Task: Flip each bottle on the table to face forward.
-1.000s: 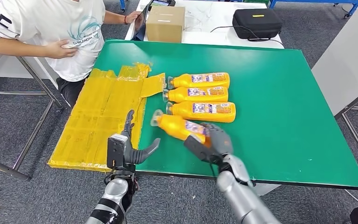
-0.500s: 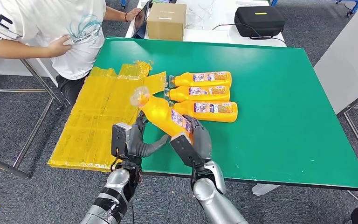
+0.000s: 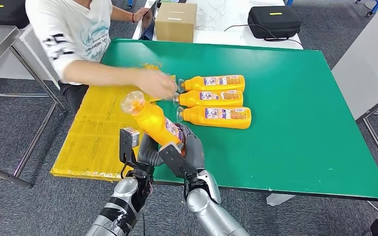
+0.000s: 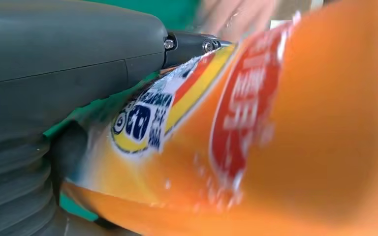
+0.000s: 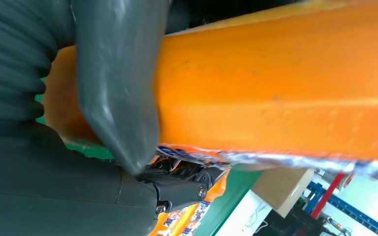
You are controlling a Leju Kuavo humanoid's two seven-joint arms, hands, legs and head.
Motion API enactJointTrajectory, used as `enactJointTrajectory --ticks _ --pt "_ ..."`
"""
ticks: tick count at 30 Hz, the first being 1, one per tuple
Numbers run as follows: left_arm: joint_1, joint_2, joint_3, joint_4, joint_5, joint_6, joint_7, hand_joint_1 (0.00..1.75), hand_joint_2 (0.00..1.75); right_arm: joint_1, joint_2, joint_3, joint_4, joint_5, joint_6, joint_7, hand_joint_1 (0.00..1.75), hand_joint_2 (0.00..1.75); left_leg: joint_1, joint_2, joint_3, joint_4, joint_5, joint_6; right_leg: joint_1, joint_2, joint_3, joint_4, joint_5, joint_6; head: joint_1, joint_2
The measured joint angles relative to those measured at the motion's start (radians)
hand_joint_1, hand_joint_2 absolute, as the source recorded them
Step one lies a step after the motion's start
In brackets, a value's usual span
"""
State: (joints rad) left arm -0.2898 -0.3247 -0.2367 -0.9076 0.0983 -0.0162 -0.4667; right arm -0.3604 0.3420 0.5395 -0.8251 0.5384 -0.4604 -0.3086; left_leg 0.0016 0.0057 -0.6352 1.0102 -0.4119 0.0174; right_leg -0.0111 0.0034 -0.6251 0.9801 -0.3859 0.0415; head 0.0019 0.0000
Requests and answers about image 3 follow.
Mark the person's right hand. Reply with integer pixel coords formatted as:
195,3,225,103
135,69,178,100

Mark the light grey table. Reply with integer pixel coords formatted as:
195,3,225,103
332,3,378,183

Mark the white cable bundle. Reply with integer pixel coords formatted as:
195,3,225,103
198,0,230,30

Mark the white table leg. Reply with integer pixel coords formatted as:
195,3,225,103
266,194,296,207

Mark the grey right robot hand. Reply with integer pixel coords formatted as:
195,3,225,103
176,123,206,172

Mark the blue wheeled frame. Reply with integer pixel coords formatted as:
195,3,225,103
355,0,378,17

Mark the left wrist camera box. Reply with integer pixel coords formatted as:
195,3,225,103
119,127,141,164

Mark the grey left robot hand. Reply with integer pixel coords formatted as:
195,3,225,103
137,133,165,169

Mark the person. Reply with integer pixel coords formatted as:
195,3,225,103
25,0,178,115

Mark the brown cardboard box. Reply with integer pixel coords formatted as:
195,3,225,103
154,2,198,44

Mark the black cable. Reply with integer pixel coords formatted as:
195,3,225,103
224,23,304,49

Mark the orange detergent bottle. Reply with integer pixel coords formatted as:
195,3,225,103
172,89,244,108
176,105,252,130
177,75,246,93
120,90,187,154

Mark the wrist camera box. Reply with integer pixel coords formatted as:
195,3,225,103
119,127,141,164
157,143,198,179

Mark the black case with yellow label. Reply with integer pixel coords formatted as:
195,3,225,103
0,0,30,30
248,5,303,40

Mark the yellow taped board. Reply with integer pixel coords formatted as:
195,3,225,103
50,63,178,182

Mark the person's left hand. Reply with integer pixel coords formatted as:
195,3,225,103
132,7,150,24

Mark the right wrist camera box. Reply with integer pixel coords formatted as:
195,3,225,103
157,143,198,179

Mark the white table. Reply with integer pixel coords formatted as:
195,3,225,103
0,19,63,95
131,0,304,50

